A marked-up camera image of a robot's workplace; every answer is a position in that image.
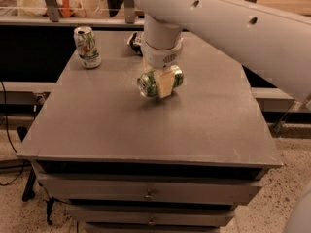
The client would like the blue white chip bag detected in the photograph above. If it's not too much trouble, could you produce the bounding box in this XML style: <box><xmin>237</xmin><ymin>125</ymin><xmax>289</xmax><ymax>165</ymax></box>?
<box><xmin>126</xmin><ymin>32</ymin><xmax>143</xmax><ymax>56</ymax></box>

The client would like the middle grey drawer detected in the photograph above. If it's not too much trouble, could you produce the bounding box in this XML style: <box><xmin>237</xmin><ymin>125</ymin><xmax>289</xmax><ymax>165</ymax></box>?
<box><xmin>69</xmin><ymin>206</ymin><xmax>234</xmax><ymax>227</ymax></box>

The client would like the grey drawer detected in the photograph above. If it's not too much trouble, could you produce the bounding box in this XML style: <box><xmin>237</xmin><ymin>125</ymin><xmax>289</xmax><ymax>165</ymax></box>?
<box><xmin>69</xmin><ymin>206</ymin><xmax>234</xmax><ymax>227</ymax></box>
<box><xmin>38</xmin><ymin>173</ymin><xmax>261</xmax><ymax>205</ymax></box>

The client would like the metal shelf rail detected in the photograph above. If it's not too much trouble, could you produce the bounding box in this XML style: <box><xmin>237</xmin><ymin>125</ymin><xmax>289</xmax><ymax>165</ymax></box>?
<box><xmin>0</xmin><ymin>16</ymin><xmax>144</xmax><ymax>28</ymax></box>

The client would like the grey drawer cabinet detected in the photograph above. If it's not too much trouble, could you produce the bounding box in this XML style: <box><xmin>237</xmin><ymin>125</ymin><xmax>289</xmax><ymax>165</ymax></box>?
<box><xmin>19</xmin><ymin>32</ymin><xmax>282</xmax><ymax>233</ymax></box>

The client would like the black floor cable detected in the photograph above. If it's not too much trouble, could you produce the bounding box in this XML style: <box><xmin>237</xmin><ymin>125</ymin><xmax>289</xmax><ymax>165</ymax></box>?
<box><xmin>0</xmin><ymin>81</ymin><xmax>30</xmax><ymax>187</ymax></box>

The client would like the green soda can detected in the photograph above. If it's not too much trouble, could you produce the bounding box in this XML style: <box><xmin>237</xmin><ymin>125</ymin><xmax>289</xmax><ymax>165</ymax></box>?
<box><xmin>137</xmin><ymin>65</ymin><xmax>184</xmax><ymax>98</ymax></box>

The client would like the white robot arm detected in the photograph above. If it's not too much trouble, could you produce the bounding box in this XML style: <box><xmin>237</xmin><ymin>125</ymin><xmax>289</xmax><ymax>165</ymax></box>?
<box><xmin>134</xmin><ymin>0</ymin><xmax>311</xmax><ymax>106</ymax></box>

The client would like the white soda can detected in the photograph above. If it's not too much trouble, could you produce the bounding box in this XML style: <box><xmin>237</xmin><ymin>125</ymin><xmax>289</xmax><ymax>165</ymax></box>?
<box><xmin>74</xmin><ymin>26</ymin><xmax>101</xmax><ymax>69</ymax></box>

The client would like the orange white plastic bag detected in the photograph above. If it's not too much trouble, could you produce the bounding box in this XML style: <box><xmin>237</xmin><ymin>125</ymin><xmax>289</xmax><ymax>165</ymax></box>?
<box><xmin>18</xmin><ymin>0</ymin><xmax>87</xmax><ymax>17</ymax></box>

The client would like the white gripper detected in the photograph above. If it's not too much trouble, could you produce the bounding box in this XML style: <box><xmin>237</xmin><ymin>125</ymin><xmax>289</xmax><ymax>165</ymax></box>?
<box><xmin>141</xmin><ymin>39</ymin><xmax>182</xmax><ymax>98</ymax></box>

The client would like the top grey drawer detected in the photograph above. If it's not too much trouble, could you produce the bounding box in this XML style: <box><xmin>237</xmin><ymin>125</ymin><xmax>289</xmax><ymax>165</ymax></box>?
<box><xmin>38</xmin><ymin>173</ymin><xmax>261</xmax><ymax>205</ymax></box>

